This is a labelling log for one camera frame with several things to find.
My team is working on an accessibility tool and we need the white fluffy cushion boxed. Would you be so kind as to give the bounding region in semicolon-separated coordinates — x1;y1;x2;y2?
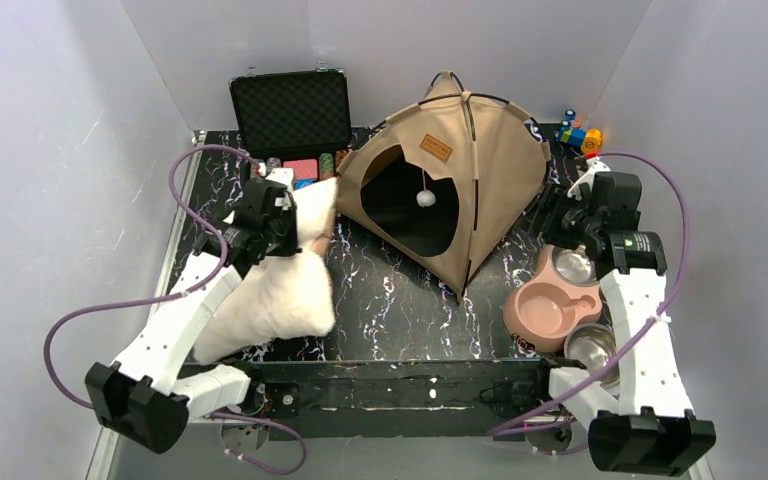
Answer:
192;178;338;365

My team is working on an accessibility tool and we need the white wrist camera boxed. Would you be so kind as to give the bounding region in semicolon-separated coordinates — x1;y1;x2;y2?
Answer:
566;154;611;201
264;167;294;198

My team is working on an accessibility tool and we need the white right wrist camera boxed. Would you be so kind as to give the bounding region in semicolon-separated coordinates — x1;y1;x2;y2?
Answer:
566;154;611;201

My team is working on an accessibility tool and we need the pink double pet bowl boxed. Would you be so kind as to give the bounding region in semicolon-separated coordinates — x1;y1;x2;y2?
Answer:
503;245;602;353

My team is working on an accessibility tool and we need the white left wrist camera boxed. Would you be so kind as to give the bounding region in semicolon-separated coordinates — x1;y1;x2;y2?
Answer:
264;167;294;198

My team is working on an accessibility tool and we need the steel bowl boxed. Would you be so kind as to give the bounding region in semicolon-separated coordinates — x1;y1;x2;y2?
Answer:
551;247;598;287
563;323;617;373

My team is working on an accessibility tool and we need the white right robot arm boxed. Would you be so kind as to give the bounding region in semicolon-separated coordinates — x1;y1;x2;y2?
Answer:
533;171;716;477

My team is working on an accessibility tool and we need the colourful toy block car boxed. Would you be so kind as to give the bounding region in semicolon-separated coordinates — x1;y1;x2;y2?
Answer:
555;109;603;155

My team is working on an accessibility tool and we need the tan fabric pet tent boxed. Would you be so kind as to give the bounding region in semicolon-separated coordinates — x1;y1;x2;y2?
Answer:
336;70;552;296

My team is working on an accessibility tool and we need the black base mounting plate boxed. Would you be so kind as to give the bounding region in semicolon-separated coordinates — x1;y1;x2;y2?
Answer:
244;357;597;443

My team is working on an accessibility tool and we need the black poker chip case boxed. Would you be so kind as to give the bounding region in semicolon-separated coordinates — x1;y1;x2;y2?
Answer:
228;68;352;161

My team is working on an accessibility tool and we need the white pompom toy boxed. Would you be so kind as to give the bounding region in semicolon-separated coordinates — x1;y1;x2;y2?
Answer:
416;170;436;208

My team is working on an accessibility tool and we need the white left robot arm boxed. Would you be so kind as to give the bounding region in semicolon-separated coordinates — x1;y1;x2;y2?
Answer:
85;177;299;454

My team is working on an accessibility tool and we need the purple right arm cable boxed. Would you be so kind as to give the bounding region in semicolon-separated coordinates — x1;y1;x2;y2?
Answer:
486;152;691;458

